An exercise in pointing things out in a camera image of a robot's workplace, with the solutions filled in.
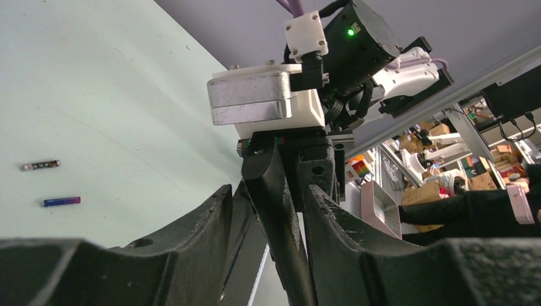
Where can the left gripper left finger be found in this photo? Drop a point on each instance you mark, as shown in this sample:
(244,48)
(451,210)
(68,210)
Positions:
(182,263)

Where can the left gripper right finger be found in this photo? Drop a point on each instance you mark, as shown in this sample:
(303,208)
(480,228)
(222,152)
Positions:
(353,263)

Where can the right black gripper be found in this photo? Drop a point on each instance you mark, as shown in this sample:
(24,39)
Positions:
(288,161)

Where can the black remote control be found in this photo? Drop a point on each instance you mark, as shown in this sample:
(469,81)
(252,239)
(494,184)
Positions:
(265,224)

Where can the black silver battery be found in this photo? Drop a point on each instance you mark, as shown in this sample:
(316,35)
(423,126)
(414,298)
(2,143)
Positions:
(41,165)

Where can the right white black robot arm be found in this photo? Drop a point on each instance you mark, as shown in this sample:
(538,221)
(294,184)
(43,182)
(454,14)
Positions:
(367,70)

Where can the blue purple battery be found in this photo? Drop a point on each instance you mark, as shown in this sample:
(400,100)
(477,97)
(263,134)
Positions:
(61,201)

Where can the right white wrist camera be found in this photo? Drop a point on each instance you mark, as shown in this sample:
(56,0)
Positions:
(259,98)

